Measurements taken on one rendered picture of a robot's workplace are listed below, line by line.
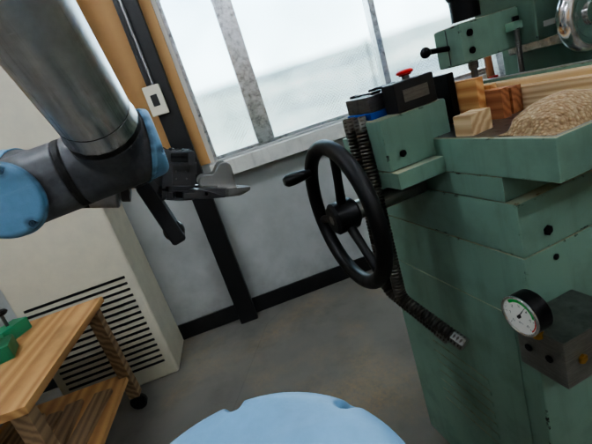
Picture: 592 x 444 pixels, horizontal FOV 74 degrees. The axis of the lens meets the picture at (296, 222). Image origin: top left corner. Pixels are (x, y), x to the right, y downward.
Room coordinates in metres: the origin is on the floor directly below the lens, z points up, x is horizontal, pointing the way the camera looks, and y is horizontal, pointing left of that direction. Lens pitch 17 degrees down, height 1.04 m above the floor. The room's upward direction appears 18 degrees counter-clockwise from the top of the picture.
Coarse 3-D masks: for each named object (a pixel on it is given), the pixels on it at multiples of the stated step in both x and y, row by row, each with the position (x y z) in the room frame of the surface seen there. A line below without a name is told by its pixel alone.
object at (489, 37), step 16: (496, 16) 0.75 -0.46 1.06; (512, 16) 0.76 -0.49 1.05; (448, 32) 0.76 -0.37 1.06; (464, 32) 0.74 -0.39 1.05; (480, 32) 0.74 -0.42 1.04; (496, 32) 0.75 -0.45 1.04; (512, 32) 0.76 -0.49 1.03; (464, 48) 0.73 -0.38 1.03; (480, 48) 0.74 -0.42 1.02; (496, 48) 0.75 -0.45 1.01; (448, 64) 0.77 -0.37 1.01
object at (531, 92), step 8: (552, 80) 0.63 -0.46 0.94; (560, 80) 0.60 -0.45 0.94; (568, 80) 0.59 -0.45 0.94; (576, 80) 0.58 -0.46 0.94; (584, 80) 0.57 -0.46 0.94; (528, 88) 0.66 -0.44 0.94; (536, 88) 0.64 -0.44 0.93; (544, 88) 0.63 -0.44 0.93; (552, 88) 0.62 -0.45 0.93; (560, 88) 0.60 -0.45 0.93; (568, 88) 0.59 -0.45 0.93; (576, 88) 0.58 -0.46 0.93; (584, 88) 0.57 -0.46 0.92; (528, 96) 0.66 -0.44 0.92; (536, 96) 0.64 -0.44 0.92; (544, 96) 0.63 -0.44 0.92; (528, 104) 0.66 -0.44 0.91
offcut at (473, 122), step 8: (464, 112) 0.64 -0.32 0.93; (472, 112) 0.62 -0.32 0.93; (480, 112) 0.61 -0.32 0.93; (488, 112) 0.61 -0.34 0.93; (456, 120) 0.62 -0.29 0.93; (464, 120) 0.61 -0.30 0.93; (472, 120) 0.60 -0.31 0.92; (480, 120) 0.61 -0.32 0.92; (488, 120) 0.61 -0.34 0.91; (456, 128) 0.63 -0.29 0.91; (464, 128) 0.61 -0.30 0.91; (472, 128) 0.60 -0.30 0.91; (480, 128) 0.60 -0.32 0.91; (488, 128) 0.61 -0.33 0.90; (456, 136) 0.63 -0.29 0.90; (464, 136) 0.62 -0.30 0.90
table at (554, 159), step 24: (504, 120) 0.64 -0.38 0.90; (456, 144) 0.62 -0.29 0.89; (480, 144) 0.57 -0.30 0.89; (504, 144) 0.53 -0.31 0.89; (528, 144) 0.49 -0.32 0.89; (552, 144) 0.46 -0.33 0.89; (576, 144) 0.46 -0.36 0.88; (408, 168) 0.65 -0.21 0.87; (432, 168) 0.65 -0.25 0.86; (456, 168) 0.63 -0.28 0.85; (480, 168) 0.58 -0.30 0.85; (504, 168) 0.54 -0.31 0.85; (528, 168) 0.50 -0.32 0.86; (552, 168) 0.46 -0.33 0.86; (576, 168) 0.46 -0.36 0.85
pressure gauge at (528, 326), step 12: (504, 300) 0.49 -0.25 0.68; (516, 300) 0.47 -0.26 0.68; (528, 300) 0.46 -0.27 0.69; (540, 300) 0.46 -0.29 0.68; (504, 312) 0.50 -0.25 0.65; (516, 312) 0.48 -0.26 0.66; (528, 312) 0.46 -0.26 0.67; (540, 312) 0.45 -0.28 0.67; (516, 324) 0.48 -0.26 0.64; (528, 324) 0.46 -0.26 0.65; (540, 324) 0.44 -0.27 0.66; (528, 336) 0.46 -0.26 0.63; (540, 336) 0.47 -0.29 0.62
